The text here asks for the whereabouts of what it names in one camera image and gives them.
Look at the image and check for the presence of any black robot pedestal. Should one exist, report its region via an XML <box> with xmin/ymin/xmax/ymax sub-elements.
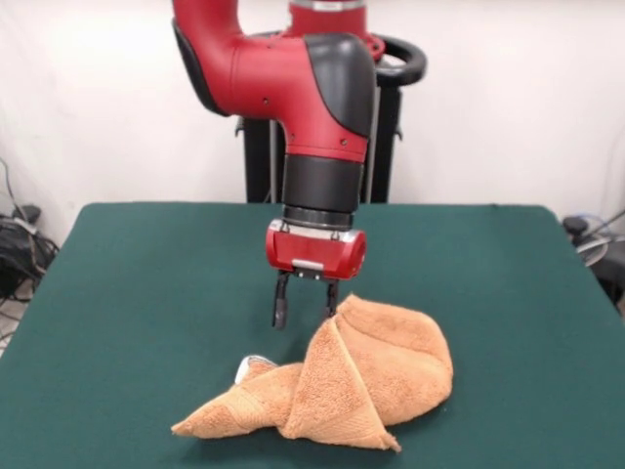
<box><xmin>231</xmin><ymin>31</ymin><xmax>429</xmax><ymax>204</ymax></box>

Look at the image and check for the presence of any dark green table cloth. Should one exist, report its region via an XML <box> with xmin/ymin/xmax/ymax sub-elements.
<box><xmin>0</xmin><ymin>202</ymin><xmax>625</xmax><ymax>469</ymax></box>

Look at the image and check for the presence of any black cable tangle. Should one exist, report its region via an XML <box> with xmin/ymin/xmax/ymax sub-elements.
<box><xmin>0</xmin><ymin>155</ymin><xmax>61</xmax><ymax>302</ymax></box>

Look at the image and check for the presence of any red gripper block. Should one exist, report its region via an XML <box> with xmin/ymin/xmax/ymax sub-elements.
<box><xmin>265</xmin><ymin>227</ymin><xmax>367</xmax><ymax>332</ymax></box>

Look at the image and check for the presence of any tan terry towel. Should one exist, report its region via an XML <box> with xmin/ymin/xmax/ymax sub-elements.
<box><xmin>170</xmin><ymin>292</ymin><xmax>455</xmax><ymax>451</ymax></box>

